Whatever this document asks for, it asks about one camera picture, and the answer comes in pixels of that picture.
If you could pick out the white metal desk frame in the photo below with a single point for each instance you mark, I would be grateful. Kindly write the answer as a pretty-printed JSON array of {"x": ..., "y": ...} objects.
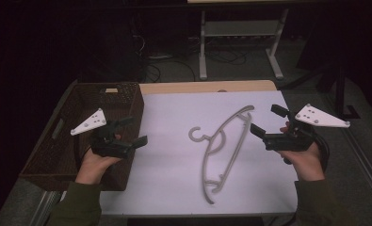
[{"x": 240, "y": 40}]

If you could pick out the white table mat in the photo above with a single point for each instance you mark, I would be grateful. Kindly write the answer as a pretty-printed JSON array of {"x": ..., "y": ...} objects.
[{"x": 202, "y": 153}]

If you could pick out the black metal stand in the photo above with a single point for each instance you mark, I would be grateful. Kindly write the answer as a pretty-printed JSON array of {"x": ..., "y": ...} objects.
[{"x": 340, "y": 94}]

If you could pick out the person's left hand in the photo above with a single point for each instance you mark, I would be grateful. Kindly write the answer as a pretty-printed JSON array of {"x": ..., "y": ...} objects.
[{"x": 94, "y": 166}]

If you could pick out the grey plastic clothes hanger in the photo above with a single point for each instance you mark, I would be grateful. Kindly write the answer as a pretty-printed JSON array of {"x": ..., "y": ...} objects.
[{"x": 219, "y": 150}]

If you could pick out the dark brown woven basket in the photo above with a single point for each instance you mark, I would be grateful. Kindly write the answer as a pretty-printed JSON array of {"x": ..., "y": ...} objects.
[{"x": 80, "y": 135}]

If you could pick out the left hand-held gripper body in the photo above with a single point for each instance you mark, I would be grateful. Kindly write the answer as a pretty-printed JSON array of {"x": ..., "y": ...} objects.
[{"x": 106, "y": 147}]

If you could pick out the person's right hand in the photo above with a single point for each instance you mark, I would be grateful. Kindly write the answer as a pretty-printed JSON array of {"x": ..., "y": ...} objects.
[{"x": 303, "y": 163}]

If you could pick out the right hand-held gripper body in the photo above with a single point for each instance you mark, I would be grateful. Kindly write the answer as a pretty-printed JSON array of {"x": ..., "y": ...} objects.
[{"x": 295, "y": 138}]

